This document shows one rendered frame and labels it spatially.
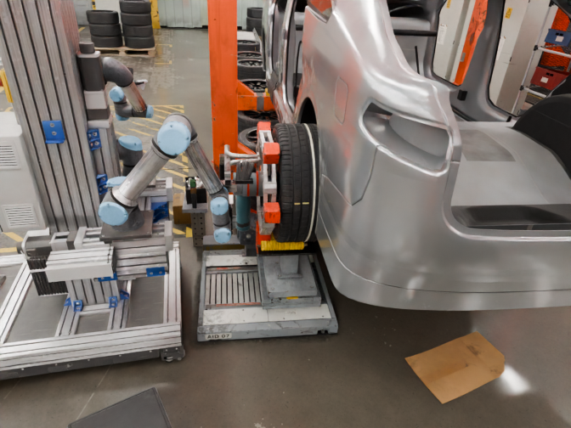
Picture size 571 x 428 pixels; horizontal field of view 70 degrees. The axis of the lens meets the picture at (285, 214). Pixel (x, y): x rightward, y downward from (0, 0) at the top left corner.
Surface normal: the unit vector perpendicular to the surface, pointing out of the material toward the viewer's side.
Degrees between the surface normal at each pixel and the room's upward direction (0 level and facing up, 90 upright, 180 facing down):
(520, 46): 90
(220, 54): 90
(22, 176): 90
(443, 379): 2
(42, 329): 0
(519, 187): 20
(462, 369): 1
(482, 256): 96
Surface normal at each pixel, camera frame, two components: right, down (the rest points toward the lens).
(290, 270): 0.13, 0.52
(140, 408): 0.06, -0.86
